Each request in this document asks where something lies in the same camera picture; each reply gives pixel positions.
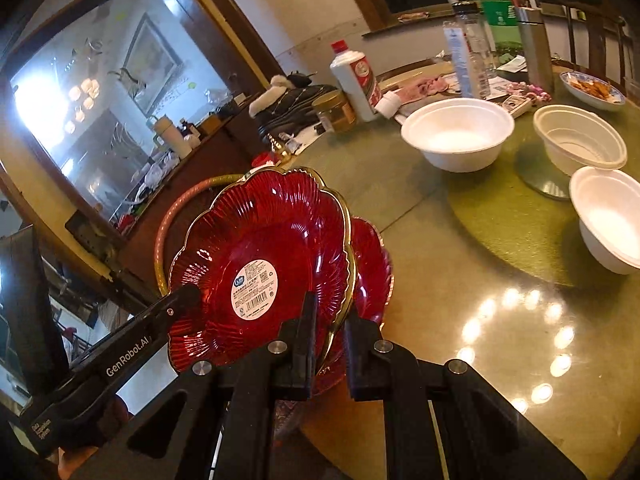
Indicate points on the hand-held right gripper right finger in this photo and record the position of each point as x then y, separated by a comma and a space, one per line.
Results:
354, 350

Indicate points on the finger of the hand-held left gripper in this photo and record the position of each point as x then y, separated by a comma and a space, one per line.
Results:
182, 300

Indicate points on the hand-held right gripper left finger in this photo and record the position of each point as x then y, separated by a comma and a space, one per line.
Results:
307, 340

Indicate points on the large red glass plate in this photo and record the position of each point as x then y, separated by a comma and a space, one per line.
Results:
250, 240

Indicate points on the white paper bowl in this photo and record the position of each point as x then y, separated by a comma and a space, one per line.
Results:
457, 155
607, 250

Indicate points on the pink and gold hoop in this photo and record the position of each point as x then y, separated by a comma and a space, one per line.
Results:
161, 240

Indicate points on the cream vacuum flask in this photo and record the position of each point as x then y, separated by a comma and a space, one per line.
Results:
167, 135

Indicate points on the green round woven mat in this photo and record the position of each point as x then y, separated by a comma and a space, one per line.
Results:
500, 220

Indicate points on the black quilted handbag white fur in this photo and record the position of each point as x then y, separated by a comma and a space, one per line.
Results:
295, 110

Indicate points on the amber glass jar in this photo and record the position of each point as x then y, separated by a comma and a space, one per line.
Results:
337, 115

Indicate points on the small white cup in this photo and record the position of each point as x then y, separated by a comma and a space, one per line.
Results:
387, 106

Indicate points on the round metal turntable base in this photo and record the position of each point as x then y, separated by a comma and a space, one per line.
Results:
542, 182

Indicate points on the white liquor bottle red cap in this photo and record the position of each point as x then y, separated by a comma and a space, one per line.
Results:
357, 90

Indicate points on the wooden glass display cabinet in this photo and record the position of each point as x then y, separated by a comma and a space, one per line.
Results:
235, 35

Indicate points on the pink wrapped package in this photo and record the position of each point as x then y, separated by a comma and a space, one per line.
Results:
425, 87

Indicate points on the white ribbed plastic bowl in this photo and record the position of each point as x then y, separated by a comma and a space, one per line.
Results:
565, 155

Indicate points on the stack of banknotes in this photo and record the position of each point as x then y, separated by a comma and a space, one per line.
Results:
515, 105

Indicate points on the tall blue white box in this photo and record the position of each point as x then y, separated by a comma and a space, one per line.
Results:
456, 55

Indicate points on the pink wrapped candies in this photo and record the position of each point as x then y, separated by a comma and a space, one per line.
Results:
530, 91

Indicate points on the clear plastic bottle black cap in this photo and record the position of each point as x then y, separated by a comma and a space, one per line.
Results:
479, 60

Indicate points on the white paper sheet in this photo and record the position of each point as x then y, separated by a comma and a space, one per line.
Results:
514, 64

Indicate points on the steel thermos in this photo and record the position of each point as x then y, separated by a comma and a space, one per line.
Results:
535, 55

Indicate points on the blue rimmed plate with food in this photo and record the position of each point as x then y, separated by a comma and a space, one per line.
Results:
592, 89

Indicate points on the green plastic bottle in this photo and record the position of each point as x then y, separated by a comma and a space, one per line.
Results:
497, 15

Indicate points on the dark wooden chair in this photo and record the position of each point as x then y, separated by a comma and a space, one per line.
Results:
597, 40

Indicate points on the dark metal bracket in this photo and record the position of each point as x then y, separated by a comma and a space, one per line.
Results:
95, 235

